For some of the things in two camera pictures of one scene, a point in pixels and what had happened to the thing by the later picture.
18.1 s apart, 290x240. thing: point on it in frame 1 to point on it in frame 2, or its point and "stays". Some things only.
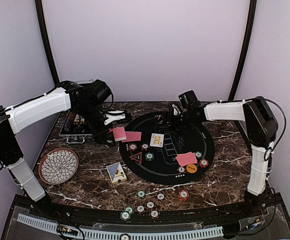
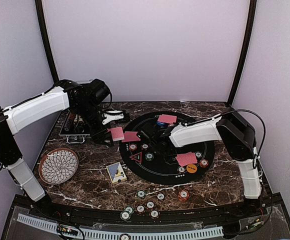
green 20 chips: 198,154 stays
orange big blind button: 191,168 stays
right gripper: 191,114 to 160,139
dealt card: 186,158 stays
